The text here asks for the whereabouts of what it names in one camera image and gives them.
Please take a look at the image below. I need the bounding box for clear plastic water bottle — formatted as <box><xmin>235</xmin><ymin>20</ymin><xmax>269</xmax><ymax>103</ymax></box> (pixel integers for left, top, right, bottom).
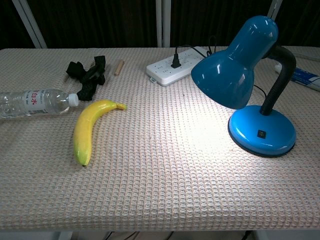
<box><xmin>0</xmin><ymin>88</ymin><xmax>80</xmax><ymax>119</ymax></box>

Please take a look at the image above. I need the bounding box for short wooden stick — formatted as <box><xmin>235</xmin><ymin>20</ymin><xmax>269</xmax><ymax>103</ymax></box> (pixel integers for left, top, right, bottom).
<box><xmin>114</xmin><ymin>59</ymin><xmax>125</xmax><ymax>76</ymax></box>

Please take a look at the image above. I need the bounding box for white power strip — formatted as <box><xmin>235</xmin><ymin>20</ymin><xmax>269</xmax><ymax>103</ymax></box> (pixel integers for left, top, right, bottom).
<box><xmin>145</xmin><ymin>46</ymin><xmax>211</xmax><ymax>88</ymax></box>

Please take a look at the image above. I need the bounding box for white slanted frame post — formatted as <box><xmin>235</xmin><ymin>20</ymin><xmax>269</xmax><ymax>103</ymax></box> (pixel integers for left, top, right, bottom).
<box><xmin>266</xmin><ymin>0</ymin><xmax>287</xmax><ymax>19</ymax></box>
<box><xmin>11</xmin><ymin>0</ymin><xmax>48</xmax><ymax>49</ymax></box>

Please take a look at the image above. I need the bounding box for blue desk lamp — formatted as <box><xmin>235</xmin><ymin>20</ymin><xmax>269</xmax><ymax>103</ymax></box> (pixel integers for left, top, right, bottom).
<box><xmin>190</xmin><ymin>15</ymin><xmax>298</xmax><ymax>158</ymax></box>

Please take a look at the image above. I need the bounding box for black lamp cable with plug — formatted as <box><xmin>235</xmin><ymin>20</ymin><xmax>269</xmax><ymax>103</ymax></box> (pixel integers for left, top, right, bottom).
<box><xmin>170</xmin><ymin>34</ymin><xmax>268</xmax><ymax>99</ymax></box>

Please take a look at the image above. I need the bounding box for black toy gun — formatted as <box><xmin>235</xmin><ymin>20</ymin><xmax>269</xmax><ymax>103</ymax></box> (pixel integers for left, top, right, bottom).
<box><xmin>65</xmin><ymin>55</ymin><xmax>107</xmax><ymax>102</ymax></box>

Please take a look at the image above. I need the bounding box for beige waffle-weave tablecloth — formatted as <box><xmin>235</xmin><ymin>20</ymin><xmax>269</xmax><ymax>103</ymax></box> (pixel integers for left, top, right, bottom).
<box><xmin>0</xmin><ymin>46</ymin><xmax>320</xmax><ymax>232</ymax></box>

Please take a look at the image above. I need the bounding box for black pleated curtain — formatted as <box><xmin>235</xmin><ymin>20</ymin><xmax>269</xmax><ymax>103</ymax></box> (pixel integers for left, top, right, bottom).
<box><xmin>0</xmin><ymin>0</ymin><xmax>320</xmax><ymax>50</ymax></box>

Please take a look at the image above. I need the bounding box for yellow banana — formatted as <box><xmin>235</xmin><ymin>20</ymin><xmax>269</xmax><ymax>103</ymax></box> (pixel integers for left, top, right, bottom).
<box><xmin>72</xmin><ymin>99</ymin><xmax>128</xmax><ymax>168</ymax></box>

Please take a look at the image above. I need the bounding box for white upright frame post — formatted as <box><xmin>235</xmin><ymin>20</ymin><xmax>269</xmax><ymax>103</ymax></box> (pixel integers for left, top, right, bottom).
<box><xmin>155</xmin><ymin>0</ymin><xmax>172</xmax><ymax>48</ymax></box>

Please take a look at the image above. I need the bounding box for blue white toothpaste tube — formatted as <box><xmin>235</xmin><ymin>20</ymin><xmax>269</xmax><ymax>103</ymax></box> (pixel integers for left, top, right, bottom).
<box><xmin>274</xmin><ymin>63</ymin><xmax>320</xmax><ymax>92</ymax></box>

